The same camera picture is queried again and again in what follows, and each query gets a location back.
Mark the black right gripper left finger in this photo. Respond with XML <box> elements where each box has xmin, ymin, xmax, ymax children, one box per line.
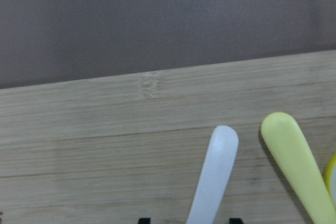
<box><xmin>138</xmin><ymin>217</ymin><xmax>151</xmax><ymax>224</ymax></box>

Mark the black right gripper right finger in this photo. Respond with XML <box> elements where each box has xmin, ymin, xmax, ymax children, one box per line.
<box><xmin>228</xmin><ymin>218</ymin><xmax>244</xmax><ymax>224</ymax></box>

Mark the white ceramic spoon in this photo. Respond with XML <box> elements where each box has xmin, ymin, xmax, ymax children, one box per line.
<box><xmin>186</xmin><ymin>125</ymin><xmax>239</xmax><ymax>223</ymax></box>

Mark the bamboo cutting board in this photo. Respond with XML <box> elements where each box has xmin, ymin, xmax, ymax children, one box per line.
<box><xmin>1</xmin><ymin>51</ymin><xmax>335</xmax><ymax>223</ymax></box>

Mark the yellow plastic knife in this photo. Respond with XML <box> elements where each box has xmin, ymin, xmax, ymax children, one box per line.
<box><xmin>260</xmin><ymin>112</ymin><xmax>335</xmax><ymax>223</ymax></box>

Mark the upper lemon slice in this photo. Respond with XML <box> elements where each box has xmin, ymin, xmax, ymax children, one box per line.
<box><xmin>323</xmin><ymin>153</ymin><xmax>336</xmax><ymax>206</ymax></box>

